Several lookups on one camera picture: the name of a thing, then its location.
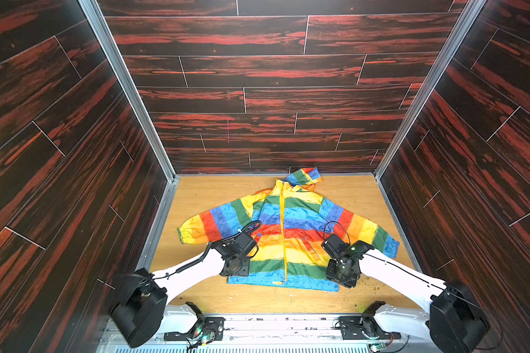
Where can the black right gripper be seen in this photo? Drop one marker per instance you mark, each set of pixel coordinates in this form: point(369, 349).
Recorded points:
point(333, 246)

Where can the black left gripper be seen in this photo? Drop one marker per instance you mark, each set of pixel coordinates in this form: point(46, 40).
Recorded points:
point(246, 269)

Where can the rainbow striped zip jacket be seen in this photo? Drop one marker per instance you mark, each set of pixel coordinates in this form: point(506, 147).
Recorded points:
point(295, 221)

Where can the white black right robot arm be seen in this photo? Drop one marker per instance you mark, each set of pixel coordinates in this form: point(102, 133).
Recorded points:
point(448, 315)

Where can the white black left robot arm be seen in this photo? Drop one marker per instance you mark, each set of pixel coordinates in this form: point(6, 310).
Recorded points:
point(142, 308)

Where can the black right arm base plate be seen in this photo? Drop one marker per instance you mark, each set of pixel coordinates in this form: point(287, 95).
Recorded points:
point(363, 328)

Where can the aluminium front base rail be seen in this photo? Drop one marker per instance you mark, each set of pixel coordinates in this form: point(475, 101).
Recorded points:
point(272, 333)

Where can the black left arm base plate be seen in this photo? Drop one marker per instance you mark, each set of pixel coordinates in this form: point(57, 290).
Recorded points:
point(205, 331)

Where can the aluminium frame rail right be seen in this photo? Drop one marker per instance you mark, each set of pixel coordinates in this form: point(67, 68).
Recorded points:
point(404, 239)

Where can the aluminium frame rail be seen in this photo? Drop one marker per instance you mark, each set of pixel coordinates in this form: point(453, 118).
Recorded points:
point(404, 239)
point(156, 231)

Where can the aluminium frame rail left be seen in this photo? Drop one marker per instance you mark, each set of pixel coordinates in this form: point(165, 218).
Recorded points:
point(156, 231)

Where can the aluminium frame post right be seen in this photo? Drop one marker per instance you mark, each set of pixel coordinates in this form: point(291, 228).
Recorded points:
point(451, 45)

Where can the aluminium frame post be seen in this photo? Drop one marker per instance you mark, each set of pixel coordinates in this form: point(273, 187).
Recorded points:
point(108, 44)
point(451, 45)

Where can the aluminium frame post left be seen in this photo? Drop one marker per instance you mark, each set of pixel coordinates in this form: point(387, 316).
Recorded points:
point(108, 44)

